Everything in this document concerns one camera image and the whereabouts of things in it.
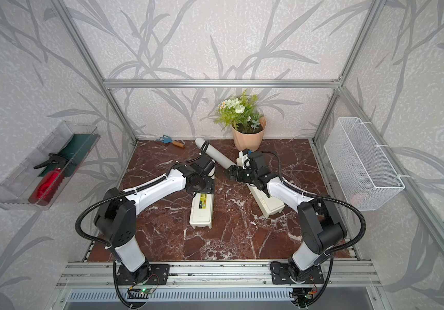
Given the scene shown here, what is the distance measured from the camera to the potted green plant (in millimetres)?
951

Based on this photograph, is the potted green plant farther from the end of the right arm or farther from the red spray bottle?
the red spray bottle

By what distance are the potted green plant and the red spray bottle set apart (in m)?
0.64

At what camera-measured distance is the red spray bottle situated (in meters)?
0.57
